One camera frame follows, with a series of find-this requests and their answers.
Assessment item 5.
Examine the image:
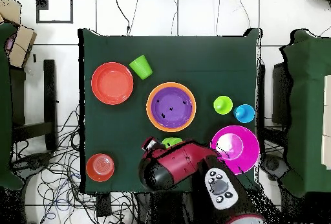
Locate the small green bowl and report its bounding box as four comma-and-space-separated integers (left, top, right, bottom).
161, 137, 184, 149

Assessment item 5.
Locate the large orange bowl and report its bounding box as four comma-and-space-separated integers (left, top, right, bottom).
145, 82, 197, 133

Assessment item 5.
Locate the purple bowl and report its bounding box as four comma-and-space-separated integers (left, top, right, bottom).
150, 86, 194, 129

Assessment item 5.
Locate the small orange bowl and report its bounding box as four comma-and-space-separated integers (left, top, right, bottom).
85, 153, 115, 183

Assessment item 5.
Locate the wide red-orange bowl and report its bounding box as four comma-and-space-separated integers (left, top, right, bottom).
91, 62, 134, 106

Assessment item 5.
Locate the black power strip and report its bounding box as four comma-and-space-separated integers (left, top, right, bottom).
96, 192, 112, 218

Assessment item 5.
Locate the lime green cup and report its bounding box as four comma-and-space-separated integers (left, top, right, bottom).
213, 95, 234, 115

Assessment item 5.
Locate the large pink bowl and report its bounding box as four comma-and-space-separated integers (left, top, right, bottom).
209, 124, 261, 176

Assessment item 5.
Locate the dark green tablecloth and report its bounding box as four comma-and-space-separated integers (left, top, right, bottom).
78, 28, 262, 194

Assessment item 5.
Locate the blue cup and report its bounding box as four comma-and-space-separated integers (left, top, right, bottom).
233, 104, 256, 124

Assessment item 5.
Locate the black stand base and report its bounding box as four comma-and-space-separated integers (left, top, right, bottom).
260, 153, 290, 182
10, 151, 54, 179

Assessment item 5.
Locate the green cloth covered table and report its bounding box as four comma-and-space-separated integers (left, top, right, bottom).
279, 28, 331, 199
0, 22, 25, 192

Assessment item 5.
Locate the cardboard box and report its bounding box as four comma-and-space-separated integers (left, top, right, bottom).
0, 0, 22, 26
7, 25, 37, 69

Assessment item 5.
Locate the white box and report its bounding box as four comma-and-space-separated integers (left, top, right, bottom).
321, 74, 331, 170

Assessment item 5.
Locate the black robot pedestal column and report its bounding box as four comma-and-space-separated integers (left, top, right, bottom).
134, 190, 197, 224

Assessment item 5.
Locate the black chair frame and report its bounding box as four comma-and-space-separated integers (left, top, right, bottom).
9, 58, 58, 152

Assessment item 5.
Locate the black cable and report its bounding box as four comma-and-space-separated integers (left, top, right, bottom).
112, 0, 131, 36

